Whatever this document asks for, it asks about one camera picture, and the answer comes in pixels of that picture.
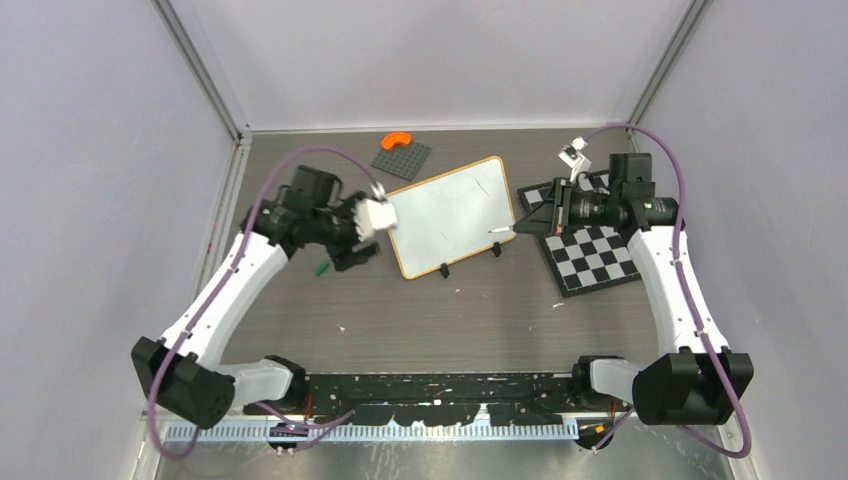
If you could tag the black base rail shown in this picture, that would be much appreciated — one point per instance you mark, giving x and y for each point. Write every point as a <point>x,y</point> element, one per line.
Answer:
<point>436,400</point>

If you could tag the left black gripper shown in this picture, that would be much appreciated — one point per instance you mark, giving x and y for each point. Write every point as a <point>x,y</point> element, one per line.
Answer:
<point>344,259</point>

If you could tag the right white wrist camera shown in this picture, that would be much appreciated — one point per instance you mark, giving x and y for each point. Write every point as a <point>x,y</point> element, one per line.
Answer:
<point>572,155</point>

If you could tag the black white checkerboard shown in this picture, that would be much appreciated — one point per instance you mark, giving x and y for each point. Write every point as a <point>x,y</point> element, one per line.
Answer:
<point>587,260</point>

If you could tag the yellow framed whiteboard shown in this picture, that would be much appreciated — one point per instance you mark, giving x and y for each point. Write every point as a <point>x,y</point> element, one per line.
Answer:
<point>446,218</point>

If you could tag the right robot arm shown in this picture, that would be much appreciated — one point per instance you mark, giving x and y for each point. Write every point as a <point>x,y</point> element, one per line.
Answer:
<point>696,377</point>

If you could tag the orange curved block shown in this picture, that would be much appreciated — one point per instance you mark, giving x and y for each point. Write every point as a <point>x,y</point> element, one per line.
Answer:
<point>396,139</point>

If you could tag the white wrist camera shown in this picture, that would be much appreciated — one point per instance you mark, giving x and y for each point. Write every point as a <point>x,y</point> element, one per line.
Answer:
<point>374,214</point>
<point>572,155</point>

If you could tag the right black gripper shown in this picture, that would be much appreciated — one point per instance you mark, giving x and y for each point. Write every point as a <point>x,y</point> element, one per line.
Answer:
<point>540,220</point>

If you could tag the green marker cap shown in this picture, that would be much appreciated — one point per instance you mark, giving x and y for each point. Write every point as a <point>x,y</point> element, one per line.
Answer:
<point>321,269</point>

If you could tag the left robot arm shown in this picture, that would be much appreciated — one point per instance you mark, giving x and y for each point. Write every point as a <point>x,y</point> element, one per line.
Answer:
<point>181,370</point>

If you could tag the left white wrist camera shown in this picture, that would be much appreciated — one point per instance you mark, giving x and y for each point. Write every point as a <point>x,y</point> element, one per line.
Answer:
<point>374,214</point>

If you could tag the grey building baseplate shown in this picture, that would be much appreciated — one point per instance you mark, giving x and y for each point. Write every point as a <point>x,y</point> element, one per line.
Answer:
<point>403,161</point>

